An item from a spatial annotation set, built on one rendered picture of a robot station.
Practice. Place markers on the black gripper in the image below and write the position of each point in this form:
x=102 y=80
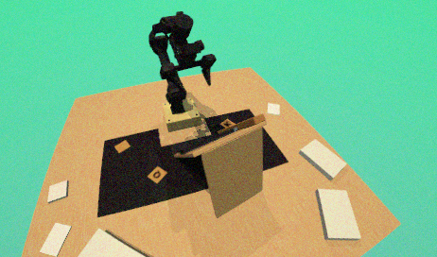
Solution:
x=169 y=71

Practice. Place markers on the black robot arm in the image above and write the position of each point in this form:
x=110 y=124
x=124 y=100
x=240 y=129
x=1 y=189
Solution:
x=179 y=26

